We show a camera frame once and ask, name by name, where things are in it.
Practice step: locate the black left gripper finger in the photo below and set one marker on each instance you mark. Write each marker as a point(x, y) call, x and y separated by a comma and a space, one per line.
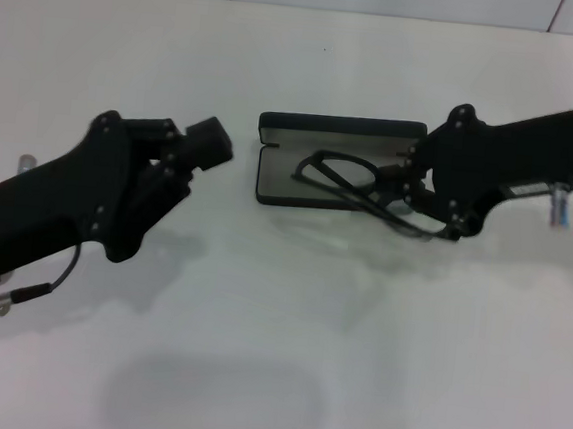
point(172, 139)
point(168, 189)

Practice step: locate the black glasses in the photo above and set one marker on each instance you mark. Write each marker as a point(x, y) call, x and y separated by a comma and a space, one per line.
point(342, 173)

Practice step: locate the black glasses case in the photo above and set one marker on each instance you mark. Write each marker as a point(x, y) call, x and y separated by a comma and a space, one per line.
point(279, 184)

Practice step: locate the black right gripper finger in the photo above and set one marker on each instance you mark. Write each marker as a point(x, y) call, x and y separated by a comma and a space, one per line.
point(415, 173)
point(425, 206)

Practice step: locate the silver left wrist stud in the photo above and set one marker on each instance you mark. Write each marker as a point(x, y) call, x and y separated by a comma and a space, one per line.
point(26, 162)

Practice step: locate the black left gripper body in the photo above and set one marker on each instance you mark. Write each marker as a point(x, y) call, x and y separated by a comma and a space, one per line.
point(56, 204)

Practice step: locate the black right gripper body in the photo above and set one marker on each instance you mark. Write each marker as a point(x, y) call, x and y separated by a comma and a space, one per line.
point(497, 162)

